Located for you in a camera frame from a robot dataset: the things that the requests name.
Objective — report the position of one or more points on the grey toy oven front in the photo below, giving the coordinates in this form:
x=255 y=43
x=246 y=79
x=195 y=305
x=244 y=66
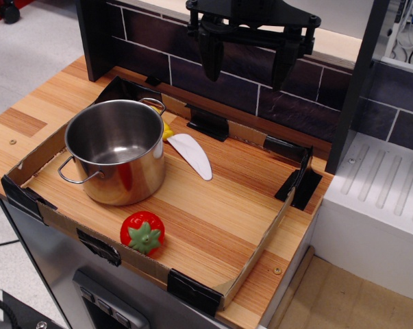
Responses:
x=89 y=290

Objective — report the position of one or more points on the yellow handled white toy knife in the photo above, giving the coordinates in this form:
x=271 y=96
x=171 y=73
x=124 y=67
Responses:
x=189 y=149

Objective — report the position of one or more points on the cardboard fence with black tape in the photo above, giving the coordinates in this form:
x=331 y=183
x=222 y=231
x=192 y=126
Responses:
x=230 y=234

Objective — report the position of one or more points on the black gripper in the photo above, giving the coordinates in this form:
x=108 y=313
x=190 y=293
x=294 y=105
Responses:
x=272 y=25

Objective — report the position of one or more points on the red toy strawberry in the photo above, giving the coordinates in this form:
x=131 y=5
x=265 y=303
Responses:
x=143 y=231

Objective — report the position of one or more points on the black caster wheel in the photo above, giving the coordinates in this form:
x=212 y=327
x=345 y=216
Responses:
x=9 y=12

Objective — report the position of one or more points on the stainless steel pot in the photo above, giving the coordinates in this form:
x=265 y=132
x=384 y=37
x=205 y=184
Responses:
x=117 y=148

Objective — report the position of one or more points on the white ridged sink drainboard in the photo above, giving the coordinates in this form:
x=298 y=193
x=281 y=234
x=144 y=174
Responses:
x=365 y=223

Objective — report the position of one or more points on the dark grey vertical post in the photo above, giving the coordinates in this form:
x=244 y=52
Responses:
x=359 y=85

